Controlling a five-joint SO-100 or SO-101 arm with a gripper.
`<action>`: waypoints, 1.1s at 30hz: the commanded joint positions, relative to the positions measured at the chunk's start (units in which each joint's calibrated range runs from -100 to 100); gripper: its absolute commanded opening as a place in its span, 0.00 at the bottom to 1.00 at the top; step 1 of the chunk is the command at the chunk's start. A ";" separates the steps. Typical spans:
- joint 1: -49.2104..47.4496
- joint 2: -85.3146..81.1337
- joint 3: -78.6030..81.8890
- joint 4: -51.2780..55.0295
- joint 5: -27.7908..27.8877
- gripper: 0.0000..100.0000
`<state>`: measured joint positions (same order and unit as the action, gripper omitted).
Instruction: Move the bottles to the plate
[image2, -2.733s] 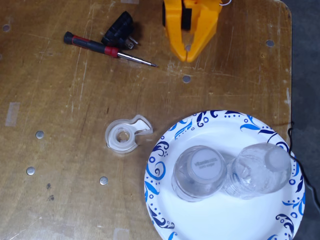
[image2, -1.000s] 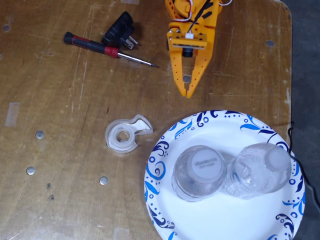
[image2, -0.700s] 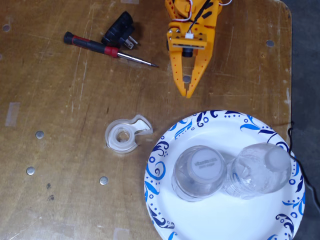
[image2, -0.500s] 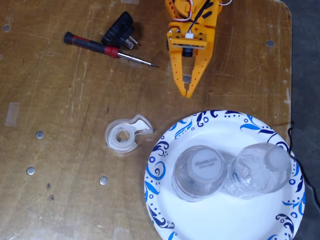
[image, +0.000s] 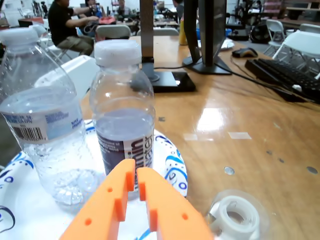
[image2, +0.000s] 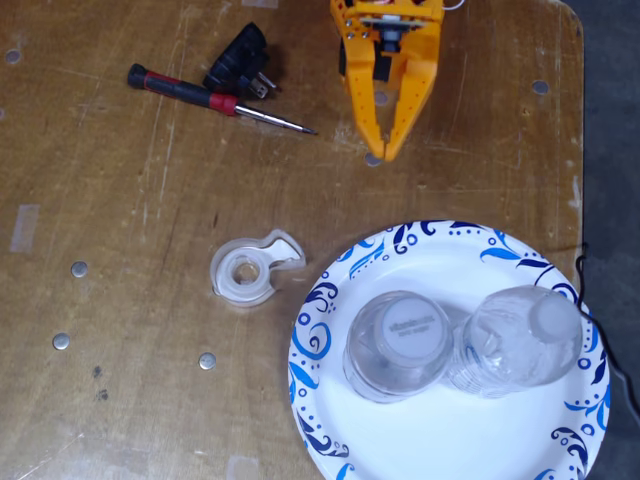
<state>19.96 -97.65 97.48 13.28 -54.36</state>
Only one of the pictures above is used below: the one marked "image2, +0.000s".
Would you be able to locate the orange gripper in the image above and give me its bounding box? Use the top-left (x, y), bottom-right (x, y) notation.
top-left (339, 0), bottom-right (445, 163)

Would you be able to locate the vitaminwater bottle purple label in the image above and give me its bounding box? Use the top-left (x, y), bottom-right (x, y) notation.
top-left (343, 291), bottom-right (455, 404)

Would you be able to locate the blue floral paper plate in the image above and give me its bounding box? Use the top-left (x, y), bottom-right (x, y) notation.
top-left (288, 219), bottom-right (612, 480)

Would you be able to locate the black power adapter plug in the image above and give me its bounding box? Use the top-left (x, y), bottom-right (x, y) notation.
top-left (202, 22), bottom-right (278, 100)

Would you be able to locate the red black screwdriver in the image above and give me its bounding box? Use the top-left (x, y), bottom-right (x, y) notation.
top-left (126, 62), bottom-right (319, 136)

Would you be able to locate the clear tape dispenser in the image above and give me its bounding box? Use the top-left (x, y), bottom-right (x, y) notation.
top-left (208, 228), bottom-right (307, 309)

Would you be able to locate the clear water bottle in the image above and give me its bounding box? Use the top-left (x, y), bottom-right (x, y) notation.
top-left (444, 284), bottom-right (585, 400)

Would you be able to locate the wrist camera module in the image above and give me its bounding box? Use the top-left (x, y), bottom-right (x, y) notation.
top-left (357, 12), bottom-right (432, 55)

